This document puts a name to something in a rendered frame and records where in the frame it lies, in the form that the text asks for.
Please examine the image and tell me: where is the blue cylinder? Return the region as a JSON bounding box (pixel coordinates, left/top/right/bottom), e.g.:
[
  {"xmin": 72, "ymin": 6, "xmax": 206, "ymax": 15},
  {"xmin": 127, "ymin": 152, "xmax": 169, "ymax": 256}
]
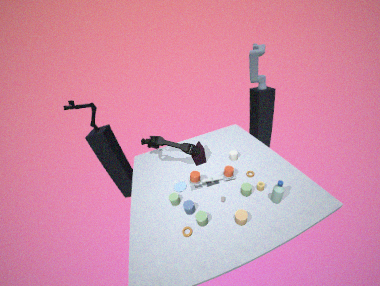
[{"xmin": 183, "ymin": 200, "xmax": 196, "ymax": 215}]

